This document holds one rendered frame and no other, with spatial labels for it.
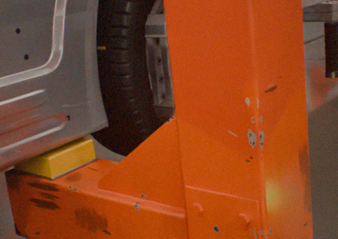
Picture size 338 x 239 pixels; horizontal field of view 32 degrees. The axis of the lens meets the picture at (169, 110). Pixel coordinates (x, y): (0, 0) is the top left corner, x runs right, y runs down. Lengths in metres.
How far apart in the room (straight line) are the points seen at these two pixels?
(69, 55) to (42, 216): 0.36
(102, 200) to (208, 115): 0.34
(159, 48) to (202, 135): 0.50
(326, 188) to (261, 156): 1.92
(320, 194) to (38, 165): 1.69
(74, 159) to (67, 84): 0.17
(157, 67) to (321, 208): 1.40
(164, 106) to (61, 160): 0.29
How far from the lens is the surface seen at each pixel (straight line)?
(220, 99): 0.89
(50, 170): 1.27
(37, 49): 1.24
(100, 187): 1.18
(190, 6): 0.89
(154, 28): 1.37
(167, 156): 1.02
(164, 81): 1.38
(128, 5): 1.39
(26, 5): 1.23
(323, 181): 2.87
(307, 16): 1.62
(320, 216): 2.54
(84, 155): 1.32
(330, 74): 1.62
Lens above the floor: 1.12
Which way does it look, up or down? 15 degrees down
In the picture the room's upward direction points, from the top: 6 degrees counter-clockwise
